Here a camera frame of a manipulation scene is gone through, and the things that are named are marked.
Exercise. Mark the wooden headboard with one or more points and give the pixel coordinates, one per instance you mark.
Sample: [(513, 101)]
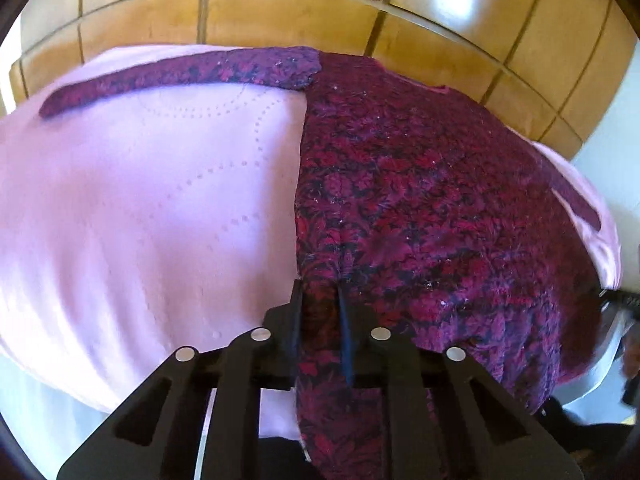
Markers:
[(300, 20)]

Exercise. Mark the purple red patterned sweater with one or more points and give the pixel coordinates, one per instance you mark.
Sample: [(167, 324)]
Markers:
[(425, 185)]

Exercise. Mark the pink bed sheet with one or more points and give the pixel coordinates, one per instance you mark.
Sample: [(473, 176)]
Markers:
[(125, 185)]

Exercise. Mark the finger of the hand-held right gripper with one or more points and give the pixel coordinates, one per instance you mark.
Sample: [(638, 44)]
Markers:
[(620, 301)]

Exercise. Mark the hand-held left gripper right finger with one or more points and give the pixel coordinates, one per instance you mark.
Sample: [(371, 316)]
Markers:
[(345, 342)]

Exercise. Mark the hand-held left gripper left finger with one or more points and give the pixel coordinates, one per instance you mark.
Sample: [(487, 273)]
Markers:
[(297, 322)]

